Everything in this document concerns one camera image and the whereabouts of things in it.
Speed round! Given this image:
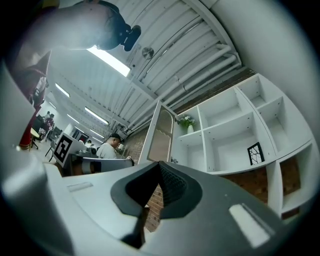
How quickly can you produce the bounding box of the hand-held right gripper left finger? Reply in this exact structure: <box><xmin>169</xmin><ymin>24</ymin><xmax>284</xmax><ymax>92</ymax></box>
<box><xmin>42</xmin><ymin>161</ymin><xmax>161</xmax><ymax>256</ymax></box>

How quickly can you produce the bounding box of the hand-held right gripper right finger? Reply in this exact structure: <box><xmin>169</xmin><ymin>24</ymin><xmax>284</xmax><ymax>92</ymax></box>
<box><xmin>143</xmin><ymin>161</ymin><xmax>292</xmax><ymax>256</ymax></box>

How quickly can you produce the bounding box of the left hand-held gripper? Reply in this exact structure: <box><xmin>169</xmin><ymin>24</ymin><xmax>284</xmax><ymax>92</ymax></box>
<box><xmin>51</xmin><ymin>132</ymin><xmax>136</xmax><ymax>176</ymax></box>

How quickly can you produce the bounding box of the white cabinet door rattan panel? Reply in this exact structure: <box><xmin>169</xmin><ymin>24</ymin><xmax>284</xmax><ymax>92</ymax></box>
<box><xmin>138</xmin><ymin>99</ymin><xmax>177</xmax><ymax>165</ymax></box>

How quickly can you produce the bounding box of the white open shelf cabinet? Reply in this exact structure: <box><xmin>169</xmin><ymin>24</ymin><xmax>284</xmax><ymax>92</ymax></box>
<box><xmin>170</xmin><ymin>72</ymin><xmax>316</xmax><ymax>221</ymax></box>

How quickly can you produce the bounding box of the chair with yellow seat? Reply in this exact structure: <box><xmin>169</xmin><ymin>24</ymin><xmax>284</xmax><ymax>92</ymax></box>
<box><xmin>29</xmin><ymin>129</ymin><xmax>43</xmax><ymax>151</ymax></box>

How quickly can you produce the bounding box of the long ceiling light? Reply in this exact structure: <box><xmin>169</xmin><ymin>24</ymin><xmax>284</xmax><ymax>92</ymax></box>
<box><xmin>54</xmin><ymin>82</ymin><xmax>71</xmax><ymax>99</ymax></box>
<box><xmin>86</xmin><ymin>45</ymin><xmax>132</xmax><ymax>78</ymax></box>
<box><xmin>84</xmin><ymin>106</ymin><xmax>110</xmax><ymax>125</ymax></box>
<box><xmin>66</xmin><ymin>113</ymin><xmax>81</xmax><ymax>125</ymax></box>

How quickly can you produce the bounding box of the person's red garment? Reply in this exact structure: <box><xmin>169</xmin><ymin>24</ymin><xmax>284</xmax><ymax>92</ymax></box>
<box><xmin>11</xmin><ymin>49</ymin><xmax>53</xmax><ymax>151</ymax></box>

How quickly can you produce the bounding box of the white vase with flowers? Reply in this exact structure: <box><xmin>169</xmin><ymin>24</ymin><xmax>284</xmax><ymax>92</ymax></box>
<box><xmin>178</xmin><ymin>114</ymin><xmax>196</xmax><ymax>135</ymax></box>

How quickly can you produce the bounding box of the person's head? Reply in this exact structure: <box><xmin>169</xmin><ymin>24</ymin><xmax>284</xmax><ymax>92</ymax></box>
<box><xmin>21</xmin><ymin>0</ymin><xmax>121</xmax><ymax>51</ymax></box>

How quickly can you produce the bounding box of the white ceiling pipe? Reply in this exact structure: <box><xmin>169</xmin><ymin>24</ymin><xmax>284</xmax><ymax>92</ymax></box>
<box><xmin>172</xmin><ymin>44</ymin><xmax>233</xmax><ymax>85</ymax></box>
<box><xmin>182</xmin><ymin>54</ymin><xmax>238</xmax><ymax>92</ymax></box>

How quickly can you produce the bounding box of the round metal ceiling fixture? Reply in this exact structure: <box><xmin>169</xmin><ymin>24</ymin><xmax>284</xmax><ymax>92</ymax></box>
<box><xmin>141</xmin><ymin>46</ymin><xmax>155</xmax><ymax>60</ymax></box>

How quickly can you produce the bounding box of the black picture frame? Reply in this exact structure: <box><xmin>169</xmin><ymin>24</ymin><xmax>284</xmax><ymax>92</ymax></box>
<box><xmin>246</xmin><ymin>141</ymin><xmax>265</xmax><ymax>166</ymax></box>

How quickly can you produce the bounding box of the black head-worn camera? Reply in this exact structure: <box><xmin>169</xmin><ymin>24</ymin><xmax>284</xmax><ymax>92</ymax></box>
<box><xmin>99</xmin><ymin>0</ymin><xmax>143</xmax><ymax>53</ymax></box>

